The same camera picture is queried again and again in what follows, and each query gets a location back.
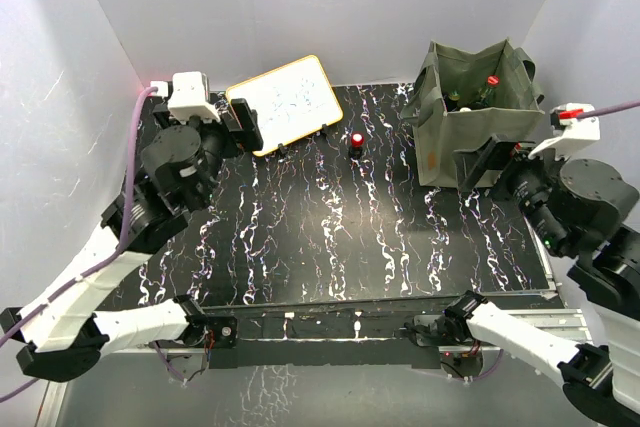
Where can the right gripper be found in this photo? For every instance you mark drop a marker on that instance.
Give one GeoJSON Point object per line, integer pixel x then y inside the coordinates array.
{"type": "Point", "coordinates": [496, 152]}

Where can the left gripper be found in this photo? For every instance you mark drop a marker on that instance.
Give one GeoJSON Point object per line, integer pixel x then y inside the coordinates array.
{"type": "Point", "coordinates": [246, 120]}

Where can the green canvas bag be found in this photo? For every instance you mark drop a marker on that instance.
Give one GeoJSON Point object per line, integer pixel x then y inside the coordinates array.
{"type": "Point", "coordinates": [439, 128]}

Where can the green perrier bottle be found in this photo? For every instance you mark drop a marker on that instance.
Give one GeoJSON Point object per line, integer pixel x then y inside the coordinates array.
{"type": "Point", "coordinates": [455, 95]}

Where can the coca-cola glass bottle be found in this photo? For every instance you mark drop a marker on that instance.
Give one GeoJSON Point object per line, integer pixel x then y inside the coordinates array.
{"type": "Point", "coordinates": [488, 90]}

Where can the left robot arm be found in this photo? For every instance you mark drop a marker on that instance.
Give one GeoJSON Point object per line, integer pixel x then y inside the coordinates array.
{"type": "Point", "coordinates": [64, 333]}

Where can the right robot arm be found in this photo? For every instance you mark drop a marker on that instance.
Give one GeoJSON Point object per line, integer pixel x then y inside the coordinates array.
{"type": "Point", "coordinates": [577, 209]}

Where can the yellow framed whiteboard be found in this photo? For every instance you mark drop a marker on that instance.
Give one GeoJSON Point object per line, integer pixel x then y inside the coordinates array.
{"type": "Point", "coordinates": [292, 102]}

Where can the red emergency stop button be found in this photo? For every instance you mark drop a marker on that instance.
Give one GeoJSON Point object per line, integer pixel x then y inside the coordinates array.
{"type": "Point", "coordinates": [356, 146]}

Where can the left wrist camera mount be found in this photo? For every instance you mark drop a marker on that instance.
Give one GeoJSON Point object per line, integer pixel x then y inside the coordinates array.
{"type": "Point", "coordinates": [187, 95]}

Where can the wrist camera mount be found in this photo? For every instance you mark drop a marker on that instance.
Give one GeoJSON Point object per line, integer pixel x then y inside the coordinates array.
{"type": "Point", "coordinates": [571, 132]}
{"type": "Point", "coordinates": [187, 95]}

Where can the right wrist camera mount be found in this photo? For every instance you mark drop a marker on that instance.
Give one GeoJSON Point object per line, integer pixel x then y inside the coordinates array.
{"type": "Point", "coordinates": [571, 132]}

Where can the black front table rail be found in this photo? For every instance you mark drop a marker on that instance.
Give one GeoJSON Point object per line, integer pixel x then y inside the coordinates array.
{"type": "Point", "coordinates": [320, 332]}

